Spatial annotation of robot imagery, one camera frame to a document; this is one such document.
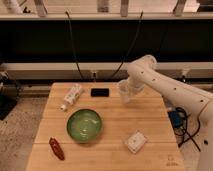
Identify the translucent white cup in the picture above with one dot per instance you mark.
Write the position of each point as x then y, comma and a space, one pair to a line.
123, 91

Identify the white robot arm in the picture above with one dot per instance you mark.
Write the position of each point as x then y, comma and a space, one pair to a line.
192, 99

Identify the green ceramic bowl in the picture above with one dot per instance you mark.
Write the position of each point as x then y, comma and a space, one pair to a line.
84, 126

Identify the black rectangular phone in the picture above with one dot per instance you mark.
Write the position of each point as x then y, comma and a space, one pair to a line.
99, 92

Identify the white tube bottle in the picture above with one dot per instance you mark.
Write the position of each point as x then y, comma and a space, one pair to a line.
73, 94

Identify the blue connector box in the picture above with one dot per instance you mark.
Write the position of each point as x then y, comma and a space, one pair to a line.
176, 119

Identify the red-brown elongated object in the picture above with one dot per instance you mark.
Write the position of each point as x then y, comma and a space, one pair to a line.
57, 150

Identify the wall power outlet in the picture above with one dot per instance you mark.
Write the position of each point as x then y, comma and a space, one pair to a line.
94, 75

